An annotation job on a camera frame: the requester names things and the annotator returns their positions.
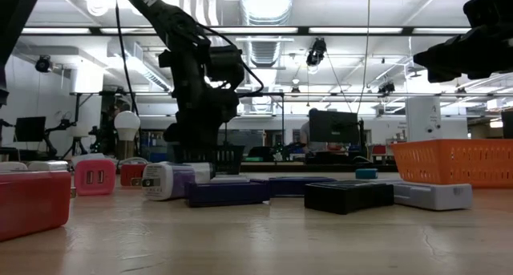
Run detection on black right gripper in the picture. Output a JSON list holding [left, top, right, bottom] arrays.
[[412, 24, 513, 84]]

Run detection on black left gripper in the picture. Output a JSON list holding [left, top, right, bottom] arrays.
[[158, 38, 241, 148]]

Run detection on navy blue box pale lid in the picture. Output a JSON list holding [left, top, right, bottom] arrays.
[[184, 174, 272, 208]]

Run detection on white purple wall charger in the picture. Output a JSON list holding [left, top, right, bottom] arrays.
[[131, 161, 216, 202]]

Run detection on small red wall charger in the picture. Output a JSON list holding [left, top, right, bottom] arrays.
[[119, 164, 147, 187]]

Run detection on pink USB wall charger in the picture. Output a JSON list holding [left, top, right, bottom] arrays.
[[74, 159, 117, 196]]

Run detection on grey white box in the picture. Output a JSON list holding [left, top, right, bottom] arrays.
[[370, 177, 474, 211]]

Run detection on small teal box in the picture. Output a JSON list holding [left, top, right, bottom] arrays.
[[354, 168, 379, 180]]

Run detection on white wall adapter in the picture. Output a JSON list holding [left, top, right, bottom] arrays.
[[27, 160, 70, 172], [0, 161, 28, 172]]

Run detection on black box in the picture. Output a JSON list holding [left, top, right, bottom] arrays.
[[303, 180, 395, 216]]

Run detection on large red power adapter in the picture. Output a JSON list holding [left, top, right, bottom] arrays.
[[0, 170, 77, 243]]

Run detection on blue storage bins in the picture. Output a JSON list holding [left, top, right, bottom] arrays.
[[139, 131, 169, 164]]

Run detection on black plastic basket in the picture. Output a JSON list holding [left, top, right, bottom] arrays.
[[172, 144, 245, 175]]

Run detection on white pillar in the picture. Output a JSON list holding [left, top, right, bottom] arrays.
[[405, 96, 443, 143]]

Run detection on white light bulb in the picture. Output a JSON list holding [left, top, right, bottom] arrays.
[[114, 110, 142, 160]]

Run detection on black computer monitor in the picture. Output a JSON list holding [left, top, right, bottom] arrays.
[[500, 110, 513, 139], [308, 109, 360, 145]]

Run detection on orange plastic basket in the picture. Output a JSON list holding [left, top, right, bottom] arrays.
[[390, 138, 513, 189]]

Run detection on person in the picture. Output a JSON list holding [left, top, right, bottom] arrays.
[[299, 107, 318, 146]]

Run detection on small black monitor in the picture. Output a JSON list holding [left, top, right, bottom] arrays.
[[14, 116, 47, 143]]

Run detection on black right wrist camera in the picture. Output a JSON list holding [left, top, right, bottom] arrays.
[[463, 0, 513, 27]]

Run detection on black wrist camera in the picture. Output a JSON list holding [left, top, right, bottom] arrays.
[[463, 0, 513, 27], [206, 45, 245, 90]]

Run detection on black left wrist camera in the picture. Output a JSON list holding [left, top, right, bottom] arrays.
[[206, 45, 245, 90]]

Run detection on black left camera cable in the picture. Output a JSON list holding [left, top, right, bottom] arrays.
[[196, 22, 265, 99]]

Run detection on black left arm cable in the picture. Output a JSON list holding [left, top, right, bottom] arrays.
[[114, 0, 140, 116]]

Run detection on black hanging camera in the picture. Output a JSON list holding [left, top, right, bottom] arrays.
[[305, 37, 328, 67]]

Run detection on black aluminium rig frame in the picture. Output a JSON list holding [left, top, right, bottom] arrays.
[[240, 161, 402, 174]]

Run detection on silver ventilation duct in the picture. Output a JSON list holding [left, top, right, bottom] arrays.
[[239, 0, 296, 26]]

